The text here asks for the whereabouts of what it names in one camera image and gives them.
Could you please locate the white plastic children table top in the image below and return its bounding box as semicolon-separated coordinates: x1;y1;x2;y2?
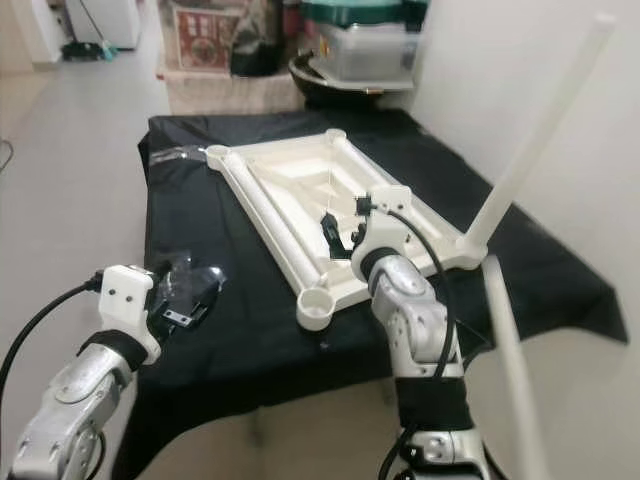
205;127;496;333

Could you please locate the black tablecloth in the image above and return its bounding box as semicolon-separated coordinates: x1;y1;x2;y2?
110;108;629;480

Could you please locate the clear tape strip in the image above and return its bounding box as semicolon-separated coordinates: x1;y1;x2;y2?
150;148;211;166

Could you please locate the black wok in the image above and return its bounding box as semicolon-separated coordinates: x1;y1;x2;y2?
288;55;381;109

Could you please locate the white plastic tray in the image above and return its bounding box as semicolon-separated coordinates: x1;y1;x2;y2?
305;60;421;93

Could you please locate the clear plastic container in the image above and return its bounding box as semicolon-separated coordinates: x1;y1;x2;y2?
315;25;426;81

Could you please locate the glossy black plastic bag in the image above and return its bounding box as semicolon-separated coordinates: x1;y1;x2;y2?
230;0;296;79

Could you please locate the dark green pot lid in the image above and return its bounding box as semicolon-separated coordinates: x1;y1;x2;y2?
300;0;406;28

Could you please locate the red printed food carton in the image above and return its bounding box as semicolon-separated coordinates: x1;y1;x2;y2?
175;8;236;71

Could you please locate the clear storage box orange lid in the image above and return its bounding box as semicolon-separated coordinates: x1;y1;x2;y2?
160;0;261;76

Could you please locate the black dustpan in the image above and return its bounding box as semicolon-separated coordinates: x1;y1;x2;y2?
60;40;116;63

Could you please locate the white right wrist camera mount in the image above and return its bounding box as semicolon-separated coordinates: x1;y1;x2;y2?
350;184;413;283

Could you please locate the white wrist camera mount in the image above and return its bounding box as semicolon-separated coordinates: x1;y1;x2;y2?
93;264;164;366
350;184;413;283

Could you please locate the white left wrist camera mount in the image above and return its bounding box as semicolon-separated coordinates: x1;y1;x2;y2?
93;264;164;366

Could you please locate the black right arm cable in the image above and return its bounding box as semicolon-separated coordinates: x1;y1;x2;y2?
356;200;496;480

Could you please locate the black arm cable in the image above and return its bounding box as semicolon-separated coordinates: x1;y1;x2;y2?
356;200;496;480
0;272;103;401

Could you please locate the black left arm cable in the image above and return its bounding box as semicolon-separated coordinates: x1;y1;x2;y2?
0;272;103;401

